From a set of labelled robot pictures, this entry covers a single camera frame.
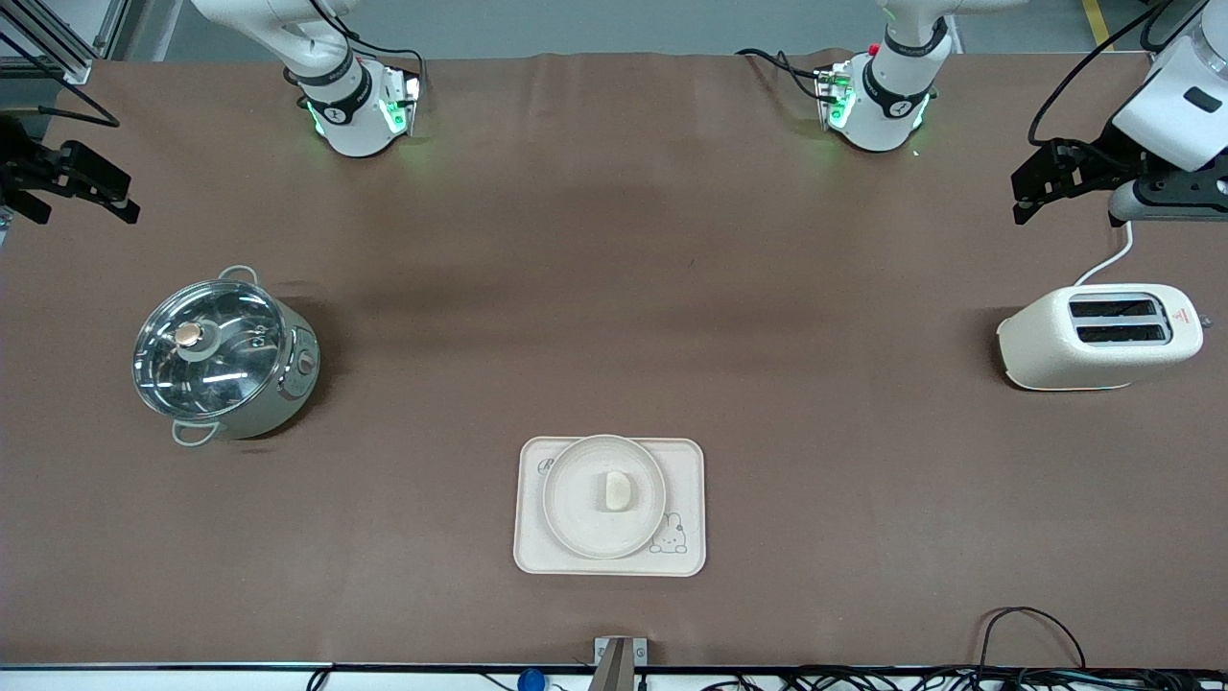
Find cream round plate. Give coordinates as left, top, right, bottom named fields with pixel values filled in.
left=543, top=435, right=667, bottom=560

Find cream two-slot toaster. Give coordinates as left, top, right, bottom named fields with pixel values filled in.
left=996, top=283, right=1215, bottom=392

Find glass pot lid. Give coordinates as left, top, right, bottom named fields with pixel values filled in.
left=132, top=280, right=290, bottom=420

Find silver pot with glass lid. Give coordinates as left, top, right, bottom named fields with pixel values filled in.
left=132, top=266, right=322, bottom=448

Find brown table cover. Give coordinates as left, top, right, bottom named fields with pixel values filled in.
left=0, top=48, right=1228, bottom=669

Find cream rabbit print tray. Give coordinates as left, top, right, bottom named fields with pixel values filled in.
left=513, top=437, right=707, bottom=577

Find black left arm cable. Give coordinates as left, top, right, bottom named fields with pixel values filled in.
left=1028, top=0, right=1212, bottom=169

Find white toaster cable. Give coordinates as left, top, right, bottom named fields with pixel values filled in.
left=1073, top=221, right=1136, bottom=287

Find aluminium frame profile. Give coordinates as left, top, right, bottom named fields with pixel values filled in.
left=0, top=0, right=131, bottom=83

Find black left base cable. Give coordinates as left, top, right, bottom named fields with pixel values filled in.
left=736, top=48, right=832, bottom=103

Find black looped cable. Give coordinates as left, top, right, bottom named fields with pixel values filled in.
left=978, top=606, right=1090, bottom=673

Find tangled black cables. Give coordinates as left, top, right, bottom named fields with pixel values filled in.
left=698, top=664, right=1228, bottom=691

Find grey metal bracket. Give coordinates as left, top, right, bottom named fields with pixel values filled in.
left=587, top=636, right=649, bottom=691

